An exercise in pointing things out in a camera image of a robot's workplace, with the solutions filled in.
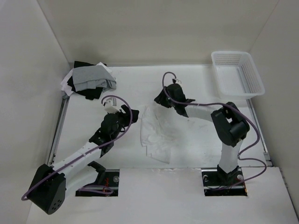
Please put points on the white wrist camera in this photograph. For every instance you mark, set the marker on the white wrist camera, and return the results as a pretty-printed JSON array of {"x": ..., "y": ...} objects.
[
  {"x": 176, "y": 81},
  {"x": 110, "y": 105}
]

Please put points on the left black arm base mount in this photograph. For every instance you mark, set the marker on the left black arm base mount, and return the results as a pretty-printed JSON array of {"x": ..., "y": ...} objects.
[{"x": 106, "y": 183}]

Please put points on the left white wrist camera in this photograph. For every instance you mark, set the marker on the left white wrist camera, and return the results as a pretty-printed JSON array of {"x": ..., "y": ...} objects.
[{"x": 110, "y": 105}]

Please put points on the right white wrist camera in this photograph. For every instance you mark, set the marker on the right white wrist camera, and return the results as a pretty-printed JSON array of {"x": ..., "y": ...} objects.
[{"x": 176, "y": 81}]

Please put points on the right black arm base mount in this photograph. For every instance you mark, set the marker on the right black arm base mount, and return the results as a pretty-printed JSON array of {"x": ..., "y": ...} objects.
[{"x": 214, "y": 185}]

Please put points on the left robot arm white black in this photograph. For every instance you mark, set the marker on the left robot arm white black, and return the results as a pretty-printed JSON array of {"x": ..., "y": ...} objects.
[{"x": 51, "y": 184}]

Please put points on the black folded tank top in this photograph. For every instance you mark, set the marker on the black folded tank top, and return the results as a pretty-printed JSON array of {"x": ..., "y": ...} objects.
[{"x": 89, "y": 94}]

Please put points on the grey folded tank top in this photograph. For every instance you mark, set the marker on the grey folded tank top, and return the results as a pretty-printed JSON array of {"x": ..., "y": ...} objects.
[{"x": 92, "y": 77}]

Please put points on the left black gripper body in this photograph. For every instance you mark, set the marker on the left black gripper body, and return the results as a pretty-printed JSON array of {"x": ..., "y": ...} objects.
[{"x": 124, "y": 122}]

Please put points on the white folded tank top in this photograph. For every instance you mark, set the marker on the white folded tank top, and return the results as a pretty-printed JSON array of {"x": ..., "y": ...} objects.
[{"x": 67, "y": 90}]

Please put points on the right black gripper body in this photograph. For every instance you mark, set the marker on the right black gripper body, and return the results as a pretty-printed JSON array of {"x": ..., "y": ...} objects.
[{"x": 173, "y": 104}]

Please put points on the white plastic mesh basket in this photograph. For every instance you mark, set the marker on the white plastic mesh basket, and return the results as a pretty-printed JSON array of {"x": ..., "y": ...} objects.
[{"x": 236, "y": 75}]

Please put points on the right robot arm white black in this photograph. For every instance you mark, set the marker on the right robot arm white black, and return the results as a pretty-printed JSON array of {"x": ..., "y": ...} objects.
[{"x": 230, "y": 126}]

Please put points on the white tank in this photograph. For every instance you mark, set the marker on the white tank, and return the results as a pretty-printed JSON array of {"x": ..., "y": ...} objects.
[
  {"x": 160, "y": 131},
  {"x": 67, "y": 90}
]

